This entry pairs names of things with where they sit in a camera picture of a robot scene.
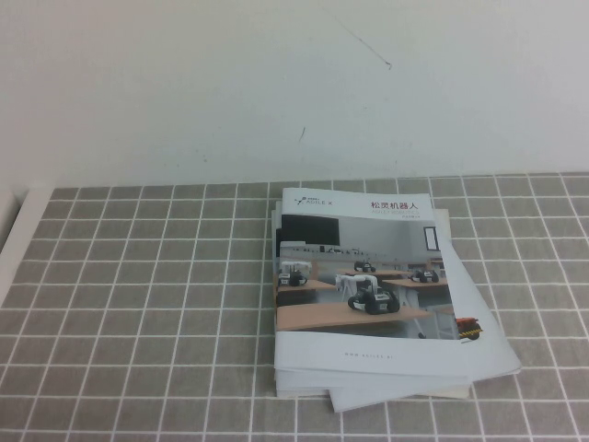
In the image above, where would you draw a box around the plain white brochure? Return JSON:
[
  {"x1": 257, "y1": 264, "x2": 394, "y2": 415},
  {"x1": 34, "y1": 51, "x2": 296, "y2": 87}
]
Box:
[{"x1": 327, "y1": 381, "x2": 470, "y2": 413}]

